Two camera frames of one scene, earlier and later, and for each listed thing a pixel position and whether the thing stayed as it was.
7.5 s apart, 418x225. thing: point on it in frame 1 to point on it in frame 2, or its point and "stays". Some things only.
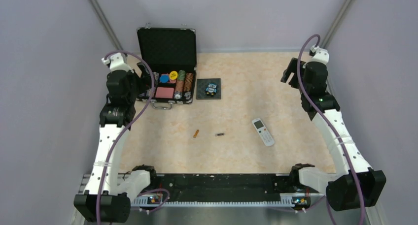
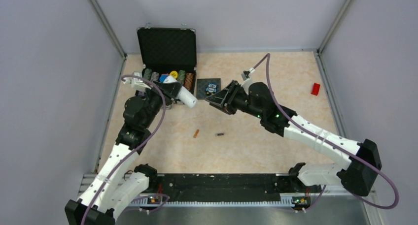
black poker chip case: x=172 y=52 stays
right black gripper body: x=293 y=68 to x=238 y=100
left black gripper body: x=144 y=83 to x=155 y=95
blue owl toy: x=211 y=89 stays
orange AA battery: x=196 y=133 stays
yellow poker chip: x=173 y=75 stays
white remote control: x=263 y=132 to x=185 y=96
